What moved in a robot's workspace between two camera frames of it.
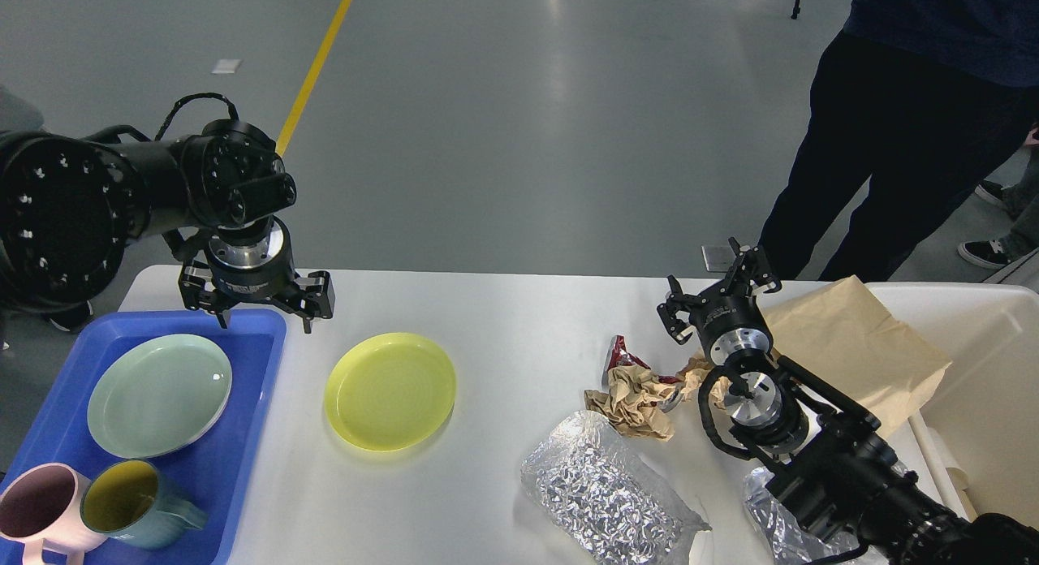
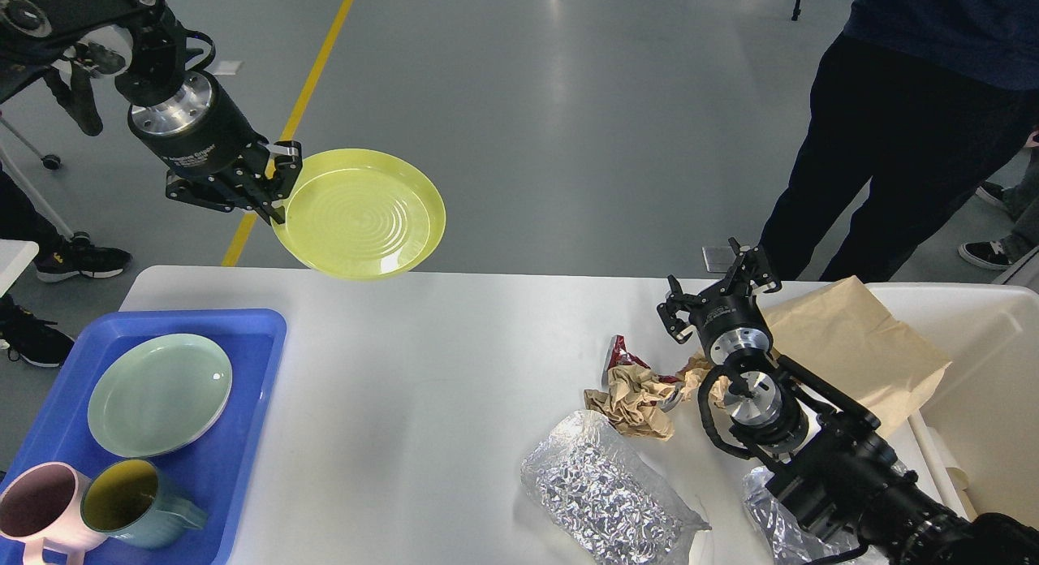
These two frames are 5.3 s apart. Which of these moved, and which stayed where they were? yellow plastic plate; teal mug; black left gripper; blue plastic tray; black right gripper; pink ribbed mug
Moved: black left gripper; yellow plastic plate
Stayed: black right gripper; blue plastic tray; pink ribbed mug; teal mug
